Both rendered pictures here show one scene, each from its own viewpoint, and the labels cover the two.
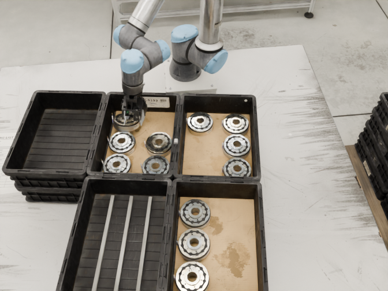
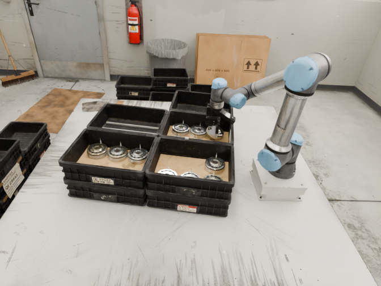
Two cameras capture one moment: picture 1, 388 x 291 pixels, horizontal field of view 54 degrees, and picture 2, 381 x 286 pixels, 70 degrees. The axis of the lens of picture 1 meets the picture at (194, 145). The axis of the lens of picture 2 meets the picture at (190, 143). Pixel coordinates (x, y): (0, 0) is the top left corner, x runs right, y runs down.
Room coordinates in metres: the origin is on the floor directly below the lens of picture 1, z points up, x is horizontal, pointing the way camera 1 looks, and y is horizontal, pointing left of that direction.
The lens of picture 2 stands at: (0.85, -1.12, 1.74)
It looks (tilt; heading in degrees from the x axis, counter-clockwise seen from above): 35 degrees down; 90
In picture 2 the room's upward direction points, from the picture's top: 4 degrees clockwise
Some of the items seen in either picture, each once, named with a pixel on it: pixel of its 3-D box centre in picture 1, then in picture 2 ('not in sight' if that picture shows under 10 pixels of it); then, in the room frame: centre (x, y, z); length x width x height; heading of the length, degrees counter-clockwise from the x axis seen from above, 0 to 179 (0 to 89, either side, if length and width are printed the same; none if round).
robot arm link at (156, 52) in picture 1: (150, 52); (235, 97); (1.06, 0.14, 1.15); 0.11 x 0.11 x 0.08; 46
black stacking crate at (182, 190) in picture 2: (217, 142); (191, 167); (0.87, -0.09, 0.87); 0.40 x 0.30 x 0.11; 176
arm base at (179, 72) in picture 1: (185, 62); (283, 162); (1.35, 0.03, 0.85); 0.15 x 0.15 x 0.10
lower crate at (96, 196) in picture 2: not in sight; (114, 174); (0.47, -0.06, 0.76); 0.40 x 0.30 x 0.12; 176
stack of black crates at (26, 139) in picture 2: not in sight; (23, 152); (-0.49, 0.61, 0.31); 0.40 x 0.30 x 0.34; 94
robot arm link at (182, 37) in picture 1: (185, 42); (288, 145); (1.35, 0.02, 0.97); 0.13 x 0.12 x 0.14; 46
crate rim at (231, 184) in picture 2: (217, 134); (192, 159); (0.87, -0.09, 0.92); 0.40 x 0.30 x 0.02; 176
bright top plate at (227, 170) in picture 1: (237, 169); (166, 176); (0.75, -0.16, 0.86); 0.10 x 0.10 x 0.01
